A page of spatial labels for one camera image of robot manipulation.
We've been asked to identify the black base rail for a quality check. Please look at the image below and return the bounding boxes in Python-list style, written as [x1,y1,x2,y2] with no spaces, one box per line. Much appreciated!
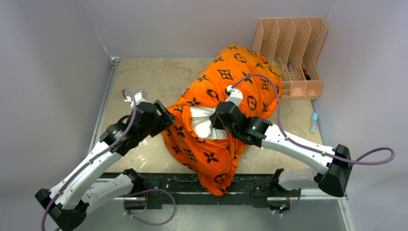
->
[119,169,320,212]

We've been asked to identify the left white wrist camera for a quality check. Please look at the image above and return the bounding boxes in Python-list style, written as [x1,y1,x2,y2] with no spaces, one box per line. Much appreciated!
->
[124,91,147,108]

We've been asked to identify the pink mesh file organizer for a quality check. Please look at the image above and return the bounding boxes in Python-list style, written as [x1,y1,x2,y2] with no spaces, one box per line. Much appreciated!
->
[252,17,328,100]

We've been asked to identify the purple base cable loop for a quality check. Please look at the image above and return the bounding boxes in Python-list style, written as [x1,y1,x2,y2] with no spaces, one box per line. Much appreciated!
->
[123,189,177,227]

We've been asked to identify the white pillow insert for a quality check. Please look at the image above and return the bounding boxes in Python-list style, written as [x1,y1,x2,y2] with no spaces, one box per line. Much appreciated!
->
[190,106,228,140]

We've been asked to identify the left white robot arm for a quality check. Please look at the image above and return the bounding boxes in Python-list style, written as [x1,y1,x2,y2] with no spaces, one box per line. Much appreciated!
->
[35,101,176,231]

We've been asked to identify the light blue small tube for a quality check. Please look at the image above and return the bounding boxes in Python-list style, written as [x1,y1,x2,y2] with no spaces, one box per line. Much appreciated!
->
[309,112,318,134]

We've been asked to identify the orange patterned pillowcase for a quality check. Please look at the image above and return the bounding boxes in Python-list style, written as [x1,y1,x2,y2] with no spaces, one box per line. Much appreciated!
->
[162,44,282,196]

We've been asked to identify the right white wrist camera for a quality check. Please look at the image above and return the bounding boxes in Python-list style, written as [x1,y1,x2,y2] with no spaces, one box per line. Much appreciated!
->
[225,85,243,107]

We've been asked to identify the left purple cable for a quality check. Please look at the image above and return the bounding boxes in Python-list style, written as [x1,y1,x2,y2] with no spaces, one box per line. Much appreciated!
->
[40,89,138,231]

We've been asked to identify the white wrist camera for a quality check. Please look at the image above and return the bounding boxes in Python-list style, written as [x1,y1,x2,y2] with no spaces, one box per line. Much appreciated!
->
[225,85,243,107]
[124,91,147,108]

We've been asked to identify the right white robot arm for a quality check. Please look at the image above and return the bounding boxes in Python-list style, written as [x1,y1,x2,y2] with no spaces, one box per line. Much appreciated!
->
[215,102,352,197]

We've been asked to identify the aluminium frame rail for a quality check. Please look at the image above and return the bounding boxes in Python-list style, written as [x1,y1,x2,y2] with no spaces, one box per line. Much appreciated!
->
[80,57,120,158]

